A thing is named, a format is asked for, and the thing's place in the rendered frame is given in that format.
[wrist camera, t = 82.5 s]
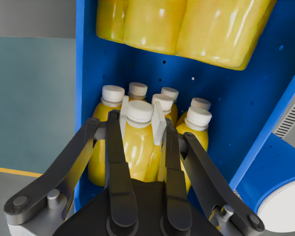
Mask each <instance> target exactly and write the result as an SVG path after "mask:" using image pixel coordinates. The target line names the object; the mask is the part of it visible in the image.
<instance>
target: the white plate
mask: <svg viewBox="0 0 295 236"><path fill-rule="evenodd" d="M257 216H258V217H259V218H260V219H261V220H262V221H263V223H264V225H265V229H267V230H269V231H273V232H292V231H295V180H294V181H292V182H289V183H287V184H285V185H283V186H281V187H280V188H278V189H276V190H275V191H273V192H272V193H271V194H269V195H268V196H267V197H266V198H265V199H264V201H263V202H262V203H261V205H260V206H259V208H258V212H257Z"/></svg>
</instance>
